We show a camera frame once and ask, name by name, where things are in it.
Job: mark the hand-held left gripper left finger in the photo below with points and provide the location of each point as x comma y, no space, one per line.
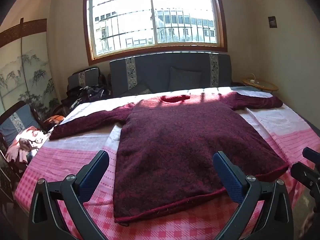
93,172

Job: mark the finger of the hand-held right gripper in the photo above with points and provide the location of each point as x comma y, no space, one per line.
303,175
312,153

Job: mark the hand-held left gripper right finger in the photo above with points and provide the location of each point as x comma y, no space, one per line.
228,177

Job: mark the maroon patterned knit sweater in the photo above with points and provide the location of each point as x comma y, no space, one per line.
175,142

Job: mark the pile of pink clothes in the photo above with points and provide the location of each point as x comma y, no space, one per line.
27,140

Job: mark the pile of dark clothes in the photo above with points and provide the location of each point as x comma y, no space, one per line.
87,92

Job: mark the pink and white checked blanket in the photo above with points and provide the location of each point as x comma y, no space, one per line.
75,142

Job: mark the orange and black item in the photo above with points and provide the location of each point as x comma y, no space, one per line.
55,120

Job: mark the round wooden side table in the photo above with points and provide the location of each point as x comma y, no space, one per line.
265,86

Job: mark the blue cushioned wooden armchair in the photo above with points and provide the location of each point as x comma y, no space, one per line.
17,122

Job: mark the grey cushion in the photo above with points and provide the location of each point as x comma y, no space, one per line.
138,90

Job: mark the grey-blue cushioned wooden armchair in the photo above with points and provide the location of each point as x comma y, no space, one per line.
82,77

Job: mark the dark blue square cushion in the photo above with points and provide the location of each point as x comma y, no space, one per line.
185,80

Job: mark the grey-blue sofa with patterned strips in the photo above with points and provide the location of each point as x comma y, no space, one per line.
155,75

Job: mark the folding screen with ink landscape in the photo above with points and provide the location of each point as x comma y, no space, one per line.
30,67

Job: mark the dark wall switch plate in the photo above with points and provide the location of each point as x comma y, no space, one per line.
272,22

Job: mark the barred window with wooden frame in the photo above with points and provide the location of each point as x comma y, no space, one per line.
155,17

